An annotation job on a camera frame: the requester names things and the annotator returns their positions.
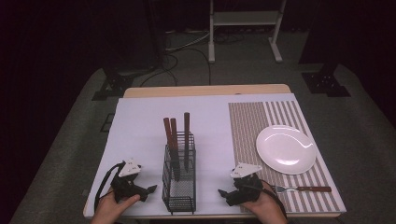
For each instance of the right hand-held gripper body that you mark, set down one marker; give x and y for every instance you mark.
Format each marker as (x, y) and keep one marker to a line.
(247, 186)

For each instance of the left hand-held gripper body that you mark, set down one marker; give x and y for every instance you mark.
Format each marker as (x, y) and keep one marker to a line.
(124, 185)

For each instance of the person's left hand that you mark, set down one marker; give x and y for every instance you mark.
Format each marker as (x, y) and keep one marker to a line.
(109, 208)

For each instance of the person's right hand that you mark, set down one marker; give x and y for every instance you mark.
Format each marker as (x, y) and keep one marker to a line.
(267, 207)

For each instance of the white plate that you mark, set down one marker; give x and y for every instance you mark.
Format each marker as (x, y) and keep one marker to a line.
(285, 149)

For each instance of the striped placemat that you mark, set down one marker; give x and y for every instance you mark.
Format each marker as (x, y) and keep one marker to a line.
(246, 130)

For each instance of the white table sheet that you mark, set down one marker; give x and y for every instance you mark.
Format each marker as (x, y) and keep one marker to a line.
(140, 124)

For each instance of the black stand base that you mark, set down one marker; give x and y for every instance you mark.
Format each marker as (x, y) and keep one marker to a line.
(325, 82)
(113, 84)

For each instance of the wooden table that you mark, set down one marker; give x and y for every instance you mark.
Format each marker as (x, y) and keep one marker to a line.
(202, 90)

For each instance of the white metal stand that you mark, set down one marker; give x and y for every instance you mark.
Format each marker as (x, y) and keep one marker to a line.
(246, 18)

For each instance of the dark floor frame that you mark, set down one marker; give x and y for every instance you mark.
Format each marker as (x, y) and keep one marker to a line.
(107, 123)

